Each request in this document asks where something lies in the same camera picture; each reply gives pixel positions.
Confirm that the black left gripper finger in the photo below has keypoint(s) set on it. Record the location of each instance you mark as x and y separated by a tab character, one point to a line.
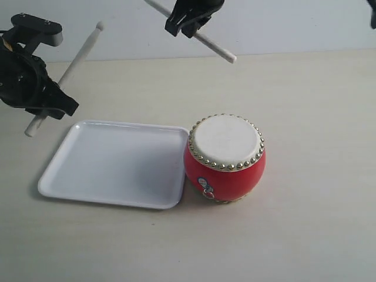
52	106
53	89

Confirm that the white drumstick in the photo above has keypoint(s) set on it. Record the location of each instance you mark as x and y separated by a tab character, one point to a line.
206	41
36	122

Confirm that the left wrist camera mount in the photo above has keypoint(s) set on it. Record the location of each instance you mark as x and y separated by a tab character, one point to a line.
32	31

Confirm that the red small drum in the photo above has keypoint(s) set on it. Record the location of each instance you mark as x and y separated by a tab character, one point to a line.
225	157

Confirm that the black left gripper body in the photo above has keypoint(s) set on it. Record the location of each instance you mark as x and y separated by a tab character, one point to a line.
24	79

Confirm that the white rectangular tray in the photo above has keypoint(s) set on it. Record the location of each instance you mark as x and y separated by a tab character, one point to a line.
125	164

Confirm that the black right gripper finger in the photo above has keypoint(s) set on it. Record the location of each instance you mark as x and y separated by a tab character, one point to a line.
200	12
175	21

